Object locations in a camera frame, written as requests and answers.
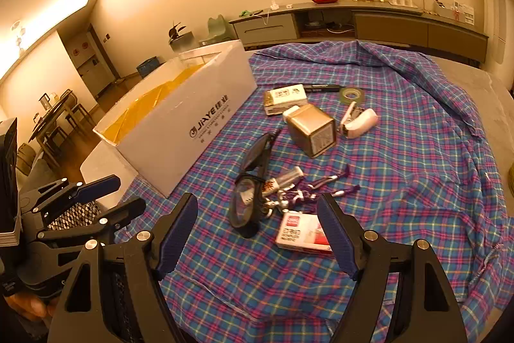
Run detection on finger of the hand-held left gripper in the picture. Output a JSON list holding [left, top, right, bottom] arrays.
[[34, 174, 122, 216], [36, 196, 146, 244]]

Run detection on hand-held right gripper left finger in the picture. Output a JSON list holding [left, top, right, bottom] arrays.
[[48, 192, 199, 343]]

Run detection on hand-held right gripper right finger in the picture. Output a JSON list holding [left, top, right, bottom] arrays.
[[316, 194, 468, 343]]

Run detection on white red staple box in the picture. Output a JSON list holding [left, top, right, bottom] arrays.
[[275, 210, 334, 253]]

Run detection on silver action figure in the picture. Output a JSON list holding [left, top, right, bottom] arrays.
[[263, 164, 360, 217]]

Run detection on black glasses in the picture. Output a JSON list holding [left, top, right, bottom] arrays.
[[229, 129, 282, 239]]

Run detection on small silver tube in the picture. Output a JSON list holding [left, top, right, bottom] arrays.
[[263, 167, 304, 195]]

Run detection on square gold tin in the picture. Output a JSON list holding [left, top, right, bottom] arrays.
[[288, 104, 336, 158]]

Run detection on white stapler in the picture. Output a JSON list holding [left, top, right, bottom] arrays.
[[341, 101, 379, 139]]

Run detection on green tape roll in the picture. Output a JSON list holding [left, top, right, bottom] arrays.
[[339, 87, 365, 103]]

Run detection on white gold card box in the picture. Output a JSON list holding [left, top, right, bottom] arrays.
[[264, 84, 309, 115]]

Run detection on black marker pen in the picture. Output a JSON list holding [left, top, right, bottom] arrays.
[[303, 83, 342, 94]]

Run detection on person's left forearm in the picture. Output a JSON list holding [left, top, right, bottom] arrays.
[[114, 271, 135, 343]]

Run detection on person's left hand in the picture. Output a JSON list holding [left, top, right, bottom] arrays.
[[6, 293, 55, 323]]

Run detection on black white patterned cloth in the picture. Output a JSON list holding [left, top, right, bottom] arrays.
[[51, 202, 101, 232]]

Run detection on dark dining table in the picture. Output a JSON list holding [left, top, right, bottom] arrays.
[[30, 108, 79, 143]]

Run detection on blue plaid cloth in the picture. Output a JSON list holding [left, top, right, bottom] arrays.
[[114, 40, 504, 343]]

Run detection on tall white cabinet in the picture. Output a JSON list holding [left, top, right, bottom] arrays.
[[70, 25, 117, 95]]

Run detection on blue plastic crate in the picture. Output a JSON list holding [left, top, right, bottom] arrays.
[[137, 57, 159, 78]]

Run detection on white pendant lamp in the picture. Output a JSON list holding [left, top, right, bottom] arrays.
[[12, 22, 27, 50]]

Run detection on dark potted plant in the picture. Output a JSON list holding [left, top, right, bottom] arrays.
[[168, 21, 193, 44]]

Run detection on green plastic chair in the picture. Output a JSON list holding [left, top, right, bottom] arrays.
[[199, 15, 234, 46]]

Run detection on grey low cabinet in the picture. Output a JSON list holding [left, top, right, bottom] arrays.
[[229, 0, 490, 64]]

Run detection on pale curtain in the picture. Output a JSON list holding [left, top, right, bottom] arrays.
[[481, 0, 512, 86]]

